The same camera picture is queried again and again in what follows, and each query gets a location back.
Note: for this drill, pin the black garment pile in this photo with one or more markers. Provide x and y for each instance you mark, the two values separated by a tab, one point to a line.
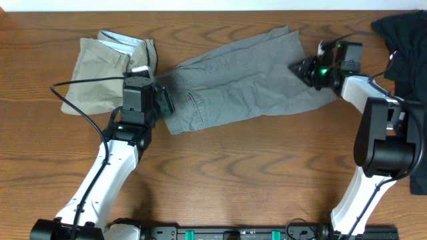
405	36

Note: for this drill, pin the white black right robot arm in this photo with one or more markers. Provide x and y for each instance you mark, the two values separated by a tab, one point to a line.
389	146

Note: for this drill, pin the folded khaki shorts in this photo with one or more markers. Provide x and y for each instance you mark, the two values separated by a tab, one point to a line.
105	59

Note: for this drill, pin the grey shorts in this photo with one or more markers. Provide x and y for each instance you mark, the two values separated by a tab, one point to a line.
239	81

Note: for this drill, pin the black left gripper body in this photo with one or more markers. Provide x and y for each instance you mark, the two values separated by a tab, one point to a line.
163	104

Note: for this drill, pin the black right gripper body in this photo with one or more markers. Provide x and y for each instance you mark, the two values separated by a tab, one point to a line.
314	74

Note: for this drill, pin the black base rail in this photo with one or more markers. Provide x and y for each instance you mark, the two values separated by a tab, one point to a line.
294	231

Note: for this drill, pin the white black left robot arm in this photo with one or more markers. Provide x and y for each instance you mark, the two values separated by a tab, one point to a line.
124	141

